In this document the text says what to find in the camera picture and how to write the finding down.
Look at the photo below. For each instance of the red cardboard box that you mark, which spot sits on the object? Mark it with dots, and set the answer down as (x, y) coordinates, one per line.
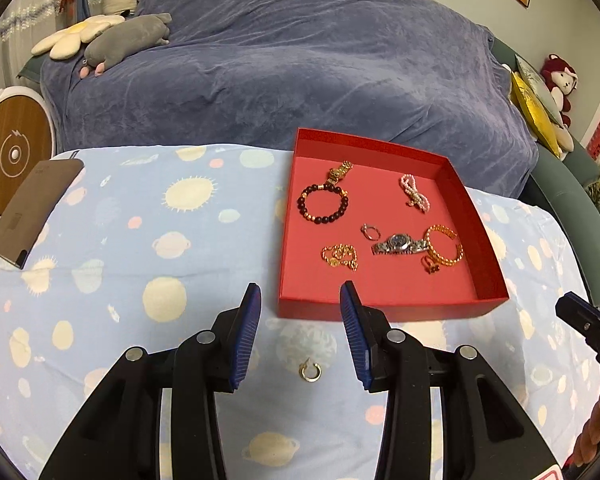
(380, 280)

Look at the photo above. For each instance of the flower-shaped cushion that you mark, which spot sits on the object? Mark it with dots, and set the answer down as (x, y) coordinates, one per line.
(70, 37)

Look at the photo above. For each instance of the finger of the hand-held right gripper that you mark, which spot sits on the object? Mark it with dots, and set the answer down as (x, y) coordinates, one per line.
(592, 322)

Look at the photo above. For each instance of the brown notebook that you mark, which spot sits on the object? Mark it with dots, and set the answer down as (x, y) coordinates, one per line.
(30, 205)

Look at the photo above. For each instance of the silver wristwatch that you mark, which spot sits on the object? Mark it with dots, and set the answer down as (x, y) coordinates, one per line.
(397, 244)

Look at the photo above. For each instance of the blue-grey blanket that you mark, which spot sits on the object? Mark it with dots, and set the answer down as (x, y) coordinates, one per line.
(305, 60)

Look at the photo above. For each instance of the red monkey plush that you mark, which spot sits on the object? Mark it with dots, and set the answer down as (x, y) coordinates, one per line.
(557, 75)

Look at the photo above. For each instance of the round white wood-top device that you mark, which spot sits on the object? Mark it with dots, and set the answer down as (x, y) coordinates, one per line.
(10, 125)

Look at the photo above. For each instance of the blue planet print tablecloth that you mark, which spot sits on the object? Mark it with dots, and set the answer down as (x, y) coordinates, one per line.
(130, 240)

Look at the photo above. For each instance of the green sofa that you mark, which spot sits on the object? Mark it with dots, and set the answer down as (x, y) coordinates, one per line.
(565, 185)

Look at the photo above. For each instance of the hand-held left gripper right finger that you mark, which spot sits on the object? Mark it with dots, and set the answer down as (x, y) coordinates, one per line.
(355, 340)

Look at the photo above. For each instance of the gold wristwatch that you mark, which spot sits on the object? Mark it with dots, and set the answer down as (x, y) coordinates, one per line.
(341, 170)

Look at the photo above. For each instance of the person's right hand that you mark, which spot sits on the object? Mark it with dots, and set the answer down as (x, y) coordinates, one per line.
(597, 435)

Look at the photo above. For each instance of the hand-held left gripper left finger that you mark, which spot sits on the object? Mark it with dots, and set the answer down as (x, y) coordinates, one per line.
(245, 340)

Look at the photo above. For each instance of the grey cushion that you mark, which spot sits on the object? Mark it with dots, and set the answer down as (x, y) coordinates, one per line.
(535, 82)

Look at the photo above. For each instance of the yellow cushion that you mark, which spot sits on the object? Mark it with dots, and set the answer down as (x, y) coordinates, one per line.
(530, 110)

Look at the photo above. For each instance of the white curtain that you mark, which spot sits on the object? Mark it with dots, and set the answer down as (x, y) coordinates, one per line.
(15, 20)

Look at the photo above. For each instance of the grey plush toy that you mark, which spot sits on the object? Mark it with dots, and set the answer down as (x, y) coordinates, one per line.
(125, 40)

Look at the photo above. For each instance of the gold hoop earring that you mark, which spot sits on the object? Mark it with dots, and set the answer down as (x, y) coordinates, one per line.
(305, 376)

